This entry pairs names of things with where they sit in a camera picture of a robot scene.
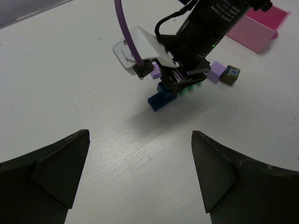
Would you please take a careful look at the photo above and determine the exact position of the dark blue printed cube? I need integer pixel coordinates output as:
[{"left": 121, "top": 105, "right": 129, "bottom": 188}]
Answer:
[{"left": 157, "top": 82, "right": 174, "bottom": 100}]

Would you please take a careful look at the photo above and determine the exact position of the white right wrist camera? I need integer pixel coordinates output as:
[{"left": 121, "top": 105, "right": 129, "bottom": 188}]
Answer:
[{"left": 113, "top": 26, "right": 179, "bottom": 80}]

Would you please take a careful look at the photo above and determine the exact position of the grey house block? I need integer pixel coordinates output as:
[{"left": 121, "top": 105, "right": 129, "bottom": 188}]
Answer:
[{"left": 220, "top": 65, "right": 241, "bottom": 86}]

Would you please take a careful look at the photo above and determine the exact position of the purple printed cube block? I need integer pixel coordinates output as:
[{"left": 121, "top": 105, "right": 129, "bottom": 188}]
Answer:
[{"left": 206, "top": 61, "right": 227, "bottom": 84}]

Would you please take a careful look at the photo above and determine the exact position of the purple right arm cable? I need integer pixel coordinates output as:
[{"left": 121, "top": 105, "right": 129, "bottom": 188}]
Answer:
[{"left": 114, "top": 0, "right": 145, "bottom": 68}]

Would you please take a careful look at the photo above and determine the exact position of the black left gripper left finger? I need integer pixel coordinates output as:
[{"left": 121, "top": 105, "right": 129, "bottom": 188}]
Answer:
[{"left": 0, "top": 129, "right": 90, "bottom": 224}]

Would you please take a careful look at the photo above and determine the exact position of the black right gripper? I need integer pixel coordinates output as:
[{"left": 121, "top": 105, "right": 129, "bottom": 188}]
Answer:
[{"left": 155, "top": 0, "right": 272, "bottom": 95}]

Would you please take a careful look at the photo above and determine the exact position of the green hospital arch block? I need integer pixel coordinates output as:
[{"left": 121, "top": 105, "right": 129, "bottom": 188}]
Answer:
[{"left": 179, "top": 82, "right": 202, "bottom": 96}]

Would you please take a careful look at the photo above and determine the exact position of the dark blue rectangular block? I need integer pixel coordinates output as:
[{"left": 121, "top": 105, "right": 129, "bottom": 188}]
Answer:
[{"left": 148, "top": 93, "right": 177, "bottom": 112}]

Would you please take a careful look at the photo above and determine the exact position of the pink plastic box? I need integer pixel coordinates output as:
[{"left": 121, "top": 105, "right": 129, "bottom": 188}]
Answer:
[{"left": 227, "top": 6, "right": 291, "bottom": 54}]

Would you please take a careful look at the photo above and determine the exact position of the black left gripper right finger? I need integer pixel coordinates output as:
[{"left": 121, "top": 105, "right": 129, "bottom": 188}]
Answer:
[{"left": 192, "top": 131, "right": 299, "bottom": 224}]

